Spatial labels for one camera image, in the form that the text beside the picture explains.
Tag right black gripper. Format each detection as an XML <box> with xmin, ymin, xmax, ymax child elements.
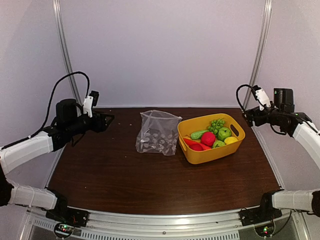
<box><xmin>242</xmin><ymin>102</ymin><xmax>282</xmax><ymax>127</ymax></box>

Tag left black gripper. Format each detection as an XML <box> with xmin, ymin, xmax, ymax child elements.
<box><xmin>66</xmin><ymin>109</ymin><xmax>114</xmax><ymax>136</ymax></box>

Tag yellow toy lemon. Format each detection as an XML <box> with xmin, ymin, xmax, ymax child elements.
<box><xmin>224</xmin><ymin>136</ymin><xmax>238</xmax><ymax>145</ymax></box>

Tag green toy apple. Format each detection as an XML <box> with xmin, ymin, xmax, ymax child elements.
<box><xmin>217</xmin><ymin>127</ymin><xmax>232</xmax><ymax>141</ymax></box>

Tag green toy grapes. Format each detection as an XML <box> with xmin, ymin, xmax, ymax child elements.
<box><xmin>207</xmin><ymin>118</ymin><xmax>225</xmax><ymax>134</ymax></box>

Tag red toy apple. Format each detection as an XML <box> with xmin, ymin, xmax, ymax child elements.
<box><xmin>200</xmin><ymin>131</ymin><xmax>216</xmax><ymax>147</ymax></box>

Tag clear zip top bag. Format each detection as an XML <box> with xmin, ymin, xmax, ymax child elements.
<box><xmin>135</xmin><ymin>110</ymin><xmax>182</xmax><ymax>156</ymax></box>

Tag green toy cucumber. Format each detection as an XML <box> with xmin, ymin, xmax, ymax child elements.
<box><xmin>190</xmin><ymin>130</ymin><xmax>208</xmax><ymax>140</ymax></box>

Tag red toy pepper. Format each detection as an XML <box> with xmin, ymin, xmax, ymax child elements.
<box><xmin>189</xmin><ymin>143</ymin><xmax>204</xmax><ymax>152</ymax></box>

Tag orange toy carrot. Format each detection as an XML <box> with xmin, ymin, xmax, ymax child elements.
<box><xmin>183</xmin><ymin>138</ymin><xmax>211</xmax><ymax>150</ymax></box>

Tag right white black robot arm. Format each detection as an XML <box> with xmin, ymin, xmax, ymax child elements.
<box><xmin>240</xmin><ymin>85</ymin><xmax>320</xmax><ymax>221</ymax></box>

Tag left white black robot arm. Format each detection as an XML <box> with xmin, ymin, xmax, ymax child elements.
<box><xmin>0</xmin><ymin>96</ymin><xmax>115</xmax><ymax>222</ymax></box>

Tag yellow plastic basket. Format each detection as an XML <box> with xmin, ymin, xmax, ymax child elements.
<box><xmin>177</xmin><ymin>113</ymin><xmax>246</xmax><ymax>165</ymax></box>

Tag right black camera cable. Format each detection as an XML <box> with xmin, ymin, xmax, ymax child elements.
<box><xmin>235</xmin><ymin>84</ymin><xmax>258</xmax><ymax>111</ymax></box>

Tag black camera cable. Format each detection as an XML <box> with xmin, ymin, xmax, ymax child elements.
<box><xmin>235</xmin><ymin>84</ymin><xmax>258</xmax><ymax>111</ymax></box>
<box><xmin>29</xmin><ymin>71</ymin><xmax>91</xmax><ymax>138</ymax></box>

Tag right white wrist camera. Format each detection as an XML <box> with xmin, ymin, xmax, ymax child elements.
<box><xmin>253</xmin><ymin>85</ymin><xmax>272</xmax><ymax>111</ymax></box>

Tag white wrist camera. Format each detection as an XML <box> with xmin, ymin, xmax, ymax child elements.
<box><xmin>82</xmin><ymin>90</ymin><xmax>100</xmax><ymax>118</ymax></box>
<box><xmin>253</xmin><ymin>85</ymin><xmax>272</xmax><ymax>111</ymax></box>

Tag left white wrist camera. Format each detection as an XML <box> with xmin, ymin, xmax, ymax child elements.
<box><xmin>82</xmin><ymin>90</ymin><xmax>100</xmax><ymax>118</ymax></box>

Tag left black camera cable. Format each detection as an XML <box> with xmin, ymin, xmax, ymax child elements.
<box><xmin>29</xmin><ymin>71</ymin><xmax>91</xmax><ymax>138</ymax></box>

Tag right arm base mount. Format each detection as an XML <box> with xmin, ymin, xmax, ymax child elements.
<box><xmin>238</xmin><ymin>190</ymin><xmax>282</xmax><ymax>226</ymax></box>

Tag aluminium front rail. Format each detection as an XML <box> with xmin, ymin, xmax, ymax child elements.
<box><xmin>24</xmin><ymin>207</ymin><xmax>305</xmax><ymax>240</ymax></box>

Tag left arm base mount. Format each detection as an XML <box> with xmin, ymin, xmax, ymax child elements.
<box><xmin>45</xmin><ymin>189</ymin><xmax>89</xmax><ymax>227</ymax></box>

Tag right aluminium frame post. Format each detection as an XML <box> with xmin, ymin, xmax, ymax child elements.
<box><xmin>243</xmin><ymin>0</ymin><xmax>273</xmax><ymax>109</ymax></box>

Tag aluminium frame post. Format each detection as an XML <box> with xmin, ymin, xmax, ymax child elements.
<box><xmin>243</xmin><ymin>0</ymin><xmax>273</xmax><ymax>109</ymax></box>
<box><xmin>52</xmin><ymin>0</ymin><xmax>81</xmax><ymax>104</ymax></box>

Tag left aluminium frame post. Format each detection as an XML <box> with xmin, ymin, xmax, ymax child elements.
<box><xmin>52</xmin><ymin>0</ymin><xmax>81</xmax><ymax>104</ymax></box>

